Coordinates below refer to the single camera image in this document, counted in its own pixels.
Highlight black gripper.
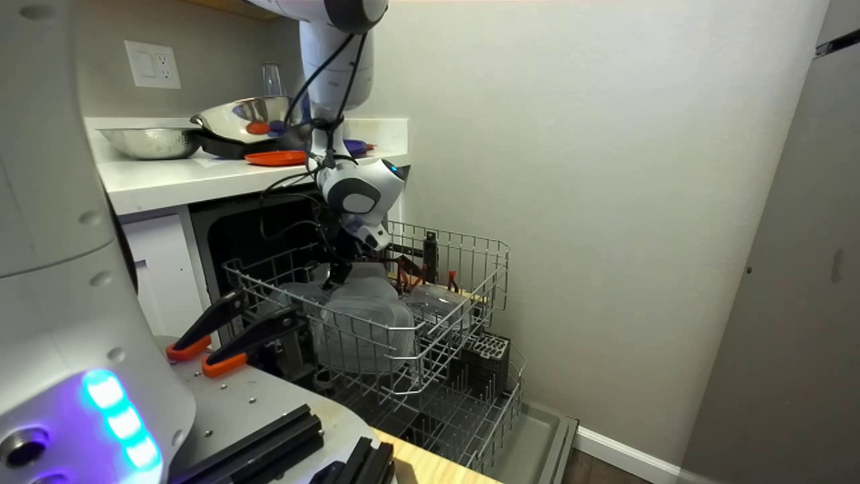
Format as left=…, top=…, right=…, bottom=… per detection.
left=325, top=229, right=374, bottom=287

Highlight clear plastic lunch box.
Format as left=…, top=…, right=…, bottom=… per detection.
left=315, top=263, right=415, bottom=377

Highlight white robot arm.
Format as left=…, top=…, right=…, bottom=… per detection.
left=0, top=0, right=197, bottom=484

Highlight black bottle in rack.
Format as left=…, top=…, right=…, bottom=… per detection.
left=421, top=232, right=438, bottom=282

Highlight clear plastic container in rack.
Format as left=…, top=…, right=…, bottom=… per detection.
left=404, top=286, right=486, bottom=337

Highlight lower dishwasher rack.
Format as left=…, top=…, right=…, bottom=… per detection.
left=311, top=372, right=521, bottom=475

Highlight blue round plastic plate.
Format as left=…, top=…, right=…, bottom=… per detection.
left=345, top=141, right=374, bottom=159

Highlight red square plastic lid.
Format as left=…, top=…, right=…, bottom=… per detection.
left=245, top=150, right=309, bottom=166

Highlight black pan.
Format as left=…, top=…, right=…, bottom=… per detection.
left=193, top=130, right=272, bottom=159

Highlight steel mixing bowl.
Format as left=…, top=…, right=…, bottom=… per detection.
left=193, top=96, right=288, bottom=143

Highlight black orange clamp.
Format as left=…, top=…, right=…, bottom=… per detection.
left=201, top=313, right=303, bottom=380
left=166, top=290, right=245, bottom=364

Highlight black cutlery basket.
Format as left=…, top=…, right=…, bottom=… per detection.
left=464, top=330, right=511, bottom=399

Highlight clear glass on counter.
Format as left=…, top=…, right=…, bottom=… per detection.
left=260, top=64, right=286, bottom=96

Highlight black aluminium rails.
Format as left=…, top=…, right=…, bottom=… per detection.
left=169, top=405, right=395, bottom=484

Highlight steel colander bowl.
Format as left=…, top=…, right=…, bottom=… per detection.
left=102, top=126, right=200, bottom=162

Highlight open dishwasher door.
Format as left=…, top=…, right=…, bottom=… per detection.
left=486, top=400, right=577, bottom=484

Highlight white wire dish rack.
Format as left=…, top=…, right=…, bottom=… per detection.
left=227, top=221, right=509, bottom=399

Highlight white wall outlet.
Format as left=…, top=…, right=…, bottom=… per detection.
left=123, top=40, right=180, bottom=88

